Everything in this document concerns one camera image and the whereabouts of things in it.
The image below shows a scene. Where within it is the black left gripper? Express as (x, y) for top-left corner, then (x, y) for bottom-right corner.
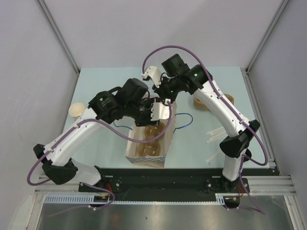
(125, 96), (160, 127)

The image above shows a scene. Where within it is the single brown pulp cup carrier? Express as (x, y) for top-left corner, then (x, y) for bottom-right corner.
(137, 122), (165, 157)

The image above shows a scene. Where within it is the blue checkered paper bag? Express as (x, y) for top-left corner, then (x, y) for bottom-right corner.
(112, 94), (194, 169)

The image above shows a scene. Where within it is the white straw front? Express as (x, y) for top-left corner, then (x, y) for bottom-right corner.
(206, 149), (222, 164)

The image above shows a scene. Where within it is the white straw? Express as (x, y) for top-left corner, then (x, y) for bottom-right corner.
(206, 149), (222, 164)
(206, 126), (224, 134)
(209, 129), (226, 137)
(206, 134), (227, 143)

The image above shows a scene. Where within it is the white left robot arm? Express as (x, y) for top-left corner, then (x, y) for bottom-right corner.
(34, 78), (160, 192)

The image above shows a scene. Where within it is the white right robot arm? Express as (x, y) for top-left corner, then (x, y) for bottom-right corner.
(142, 54), (260, 192)

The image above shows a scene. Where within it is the stack of brown paper cups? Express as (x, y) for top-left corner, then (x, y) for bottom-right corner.
(68, 103), (85, 120)

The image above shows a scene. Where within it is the white wrapped straw back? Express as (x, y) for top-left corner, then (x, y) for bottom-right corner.
(206, 126), (224, 134)

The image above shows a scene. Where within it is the stack of black cup lids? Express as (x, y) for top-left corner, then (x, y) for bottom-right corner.
(244, 149), (252, 162)

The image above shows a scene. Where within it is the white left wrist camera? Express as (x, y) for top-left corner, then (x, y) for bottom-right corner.
(151, 102), (170, 121)

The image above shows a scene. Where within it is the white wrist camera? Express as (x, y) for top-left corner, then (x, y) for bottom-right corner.
(141, 66), (162, 88)
(151, 102), (170, 121)

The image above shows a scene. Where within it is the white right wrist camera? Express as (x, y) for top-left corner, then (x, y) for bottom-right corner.
(141, 66), (162, 88)

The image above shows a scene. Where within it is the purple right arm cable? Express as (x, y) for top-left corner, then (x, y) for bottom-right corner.
(142, 45), (269, 215)

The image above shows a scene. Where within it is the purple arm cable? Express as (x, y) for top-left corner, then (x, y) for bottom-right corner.
(26, 100), (174, 216)
(142, 45), (269, 215)

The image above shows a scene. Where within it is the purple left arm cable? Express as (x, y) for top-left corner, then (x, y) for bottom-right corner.
(26, 100), (174, 216)

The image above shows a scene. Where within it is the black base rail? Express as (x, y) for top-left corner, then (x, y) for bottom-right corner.
(49, 167), (250, 204)

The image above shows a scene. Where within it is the aluminium frame post right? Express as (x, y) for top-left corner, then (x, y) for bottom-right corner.
(245, 0), (292, 74)

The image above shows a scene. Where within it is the aluminium frame post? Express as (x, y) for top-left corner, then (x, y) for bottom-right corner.
(35, 0), (81, 75)
(245, 0), (292, 74)

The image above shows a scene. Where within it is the aluminium frame rail right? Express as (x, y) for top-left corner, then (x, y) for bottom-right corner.
(241, 68), (307, 230)

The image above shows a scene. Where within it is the aluminium frame post left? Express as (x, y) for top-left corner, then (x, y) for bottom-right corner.
(35, 0), (81, 75)

